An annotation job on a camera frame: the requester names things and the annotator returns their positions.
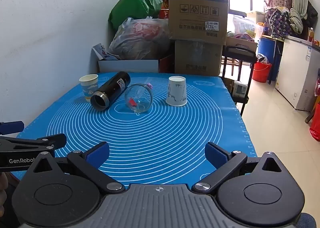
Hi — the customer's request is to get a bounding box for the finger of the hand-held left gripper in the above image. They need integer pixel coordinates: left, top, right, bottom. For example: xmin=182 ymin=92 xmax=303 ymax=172
xmin=0 ymin=133 xmax=67 ymax=155
xmin=0 ymin=121 xmax=25 ymax=135

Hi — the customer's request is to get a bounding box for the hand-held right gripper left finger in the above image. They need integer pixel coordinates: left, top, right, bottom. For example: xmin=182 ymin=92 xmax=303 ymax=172
xmin=32 ymin=142 xmax=126 ymax=195

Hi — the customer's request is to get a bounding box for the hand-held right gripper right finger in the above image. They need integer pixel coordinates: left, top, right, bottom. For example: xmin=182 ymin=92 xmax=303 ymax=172
xmin=191 ymin=142 xmax=287 ymax=193

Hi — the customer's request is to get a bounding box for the blue printed paper cup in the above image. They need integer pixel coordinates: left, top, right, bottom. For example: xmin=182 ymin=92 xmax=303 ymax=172
xmin=79 ymin=74 xmax=99 ymax=102

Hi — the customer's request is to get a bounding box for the clear glass cup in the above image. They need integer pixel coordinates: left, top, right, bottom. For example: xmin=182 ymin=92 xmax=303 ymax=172
xmin=124 ymin=83 xmax=154 ymax=113

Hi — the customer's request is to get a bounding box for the white paper cup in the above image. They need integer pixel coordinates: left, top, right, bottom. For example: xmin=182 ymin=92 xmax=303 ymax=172
xmin=165 ymin=76 xmax=188 ymax=107

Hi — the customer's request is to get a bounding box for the blue silicone mat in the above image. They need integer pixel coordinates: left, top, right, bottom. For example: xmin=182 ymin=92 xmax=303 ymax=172
xmin=10 ymin=72 xmax=258 ymax=186

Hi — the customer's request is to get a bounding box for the black thermos flask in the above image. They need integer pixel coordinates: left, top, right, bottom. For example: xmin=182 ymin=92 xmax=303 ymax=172
xmin=90 ymin=71 xmax=131 ymax=111

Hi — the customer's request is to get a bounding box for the small white carton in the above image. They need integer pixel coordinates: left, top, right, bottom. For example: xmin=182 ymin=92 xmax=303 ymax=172
xmin=232 ymin=80 xmax=248 ymax=98

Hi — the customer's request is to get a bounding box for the black utility cart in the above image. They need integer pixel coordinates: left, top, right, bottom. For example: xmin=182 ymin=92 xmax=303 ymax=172
xmin=219 ymin=45 xmax=257 ymax=117

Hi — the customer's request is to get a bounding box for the white flat box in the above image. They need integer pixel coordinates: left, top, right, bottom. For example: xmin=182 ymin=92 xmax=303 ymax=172
xmin=98 ymin=59 xmax=160 ymax=73

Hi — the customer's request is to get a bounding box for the red plastic bucket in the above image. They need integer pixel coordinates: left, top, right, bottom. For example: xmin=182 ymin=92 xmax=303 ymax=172
xmin=251 ymin=62 xmax=273 ymax=83

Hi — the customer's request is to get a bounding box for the taped cardboard box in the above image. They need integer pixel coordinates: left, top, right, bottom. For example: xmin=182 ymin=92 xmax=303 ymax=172
xmin=174 ymin=39 xmax=223 ymax=77

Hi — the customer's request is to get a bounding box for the red box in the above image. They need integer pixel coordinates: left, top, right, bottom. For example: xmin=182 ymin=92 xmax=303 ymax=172
xmin=158 ymin=54 xmax=175 ymax=73

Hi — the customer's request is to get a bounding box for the blue and white carton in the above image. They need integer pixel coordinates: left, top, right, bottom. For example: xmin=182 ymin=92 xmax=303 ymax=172
xmin=92 ymin=43 xmax=121 ymax=61

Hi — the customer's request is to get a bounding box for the red plastic bag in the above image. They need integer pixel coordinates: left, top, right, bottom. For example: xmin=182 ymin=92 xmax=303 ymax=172
xmin=309 ymin=103 xmax=320 ymax=142

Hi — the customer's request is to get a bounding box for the open cardboard box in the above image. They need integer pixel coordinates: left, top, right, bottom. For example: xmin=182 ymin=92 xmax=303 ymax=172
xmin=226 ymin=36 xmax=258 ymax=53

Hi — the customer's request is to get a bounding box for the white chest freezer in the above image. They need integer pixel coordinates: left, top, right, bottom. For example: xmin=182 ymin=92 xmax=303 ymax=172
xmin=274 ymin=35 xmax=320 ymax=112

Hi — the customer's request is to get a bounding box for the blue plastic barrel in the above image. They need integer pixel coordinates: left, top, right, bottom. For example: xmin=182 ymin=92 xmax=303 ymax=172
xmin=257 ymin=37 xmax=285 ymax=82

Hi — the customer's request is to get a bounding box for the clear bag with red contents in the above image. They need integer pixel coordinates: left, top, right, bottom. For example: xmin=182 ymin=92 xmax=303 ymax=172
xmin=108 ymin=17 xmax=171 ymax=60

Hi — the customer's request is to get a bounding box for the white printed plastic bag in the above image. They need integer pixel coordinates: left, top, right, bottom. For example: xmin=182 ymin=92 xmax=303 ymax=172
xmin=232 ymin=15 xmax=258 ymax=39

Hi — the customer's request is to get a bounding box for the large cardboard box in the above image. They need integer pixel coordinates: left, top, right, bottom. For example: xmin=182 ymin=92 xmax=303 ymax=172
xmin=168 ymin=0 xmax=229 ymax=41

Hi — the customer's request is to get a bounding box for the green plastic bag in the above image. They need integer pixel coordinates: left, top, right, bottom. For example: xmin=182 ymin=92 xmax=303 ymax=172
xmin=108 ymin=0 xmax=163 ymax=32

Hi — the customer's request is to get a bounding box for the pale bundled cloth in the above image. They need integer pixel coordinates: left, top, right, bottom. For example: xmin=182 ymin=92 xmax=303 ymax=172
xmin=289 ymin=8 xmax=304 ymax=35

